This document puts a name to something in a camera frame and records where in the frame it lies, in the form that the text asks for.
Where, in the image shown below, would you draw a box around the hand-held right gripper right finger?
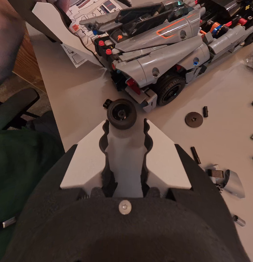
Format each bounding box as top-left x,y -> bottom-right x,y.
141,118 -> 192,197

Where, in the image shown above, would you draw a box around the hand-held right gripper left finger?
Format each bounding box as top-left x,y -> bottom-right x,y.
60,120 -> 116,197

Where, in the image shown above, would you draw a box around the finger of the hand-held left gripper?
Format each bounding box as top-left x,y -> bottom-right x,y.
32,2 -> 107,68

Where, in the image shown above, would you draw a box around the small black lego wheel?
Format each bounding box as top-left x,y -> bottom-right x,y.
107,98 -> 137,130

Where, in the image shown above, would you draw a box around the grey lego car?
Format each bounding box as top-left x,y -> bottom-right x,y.
79,0 -> 253,113

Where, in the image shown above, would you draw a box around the person's left forearm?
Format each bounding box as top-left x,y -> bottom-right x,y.
0,0 -> 27,89

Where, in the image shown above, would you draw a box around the long black lego pin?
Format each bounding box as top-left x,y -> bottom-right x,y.
190,146 -> 201,165

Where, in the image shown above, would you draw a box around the black round lego disc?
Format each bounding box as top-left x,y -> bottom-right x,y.
185,112 -> 204,128

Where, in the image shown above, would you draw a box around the grey curved lego panel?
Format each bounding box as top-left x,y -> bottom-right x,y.
204,163 -> 246,199

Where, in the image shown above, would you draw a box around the small silver lego connector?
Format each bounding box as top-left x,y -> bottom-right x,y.
232,215 -> 246,227

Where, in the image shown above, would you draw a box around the black lego assembly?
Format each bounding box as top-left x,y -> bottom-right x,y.
200,0 -> 253,20

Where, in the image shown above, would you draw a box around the white printed instruction sheet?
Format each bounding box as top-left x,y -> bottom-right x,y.
62,0 -> 132,68

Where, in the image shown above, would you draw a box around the wooden cabinet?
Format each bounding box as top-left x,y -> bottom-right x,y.
12,29 -> 47,93

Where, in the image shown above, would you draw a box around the black office chair armrest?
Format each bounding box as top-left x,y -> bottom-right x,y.
0,88 -> 40,131

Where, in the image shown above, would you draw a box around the clear plastic bag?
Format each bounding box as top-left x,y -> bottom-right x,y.
243,51 -> 253,70

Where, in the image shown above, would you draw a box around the metal strap buckle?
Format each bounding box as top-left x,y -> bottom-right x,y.
0,217 -> 17,233

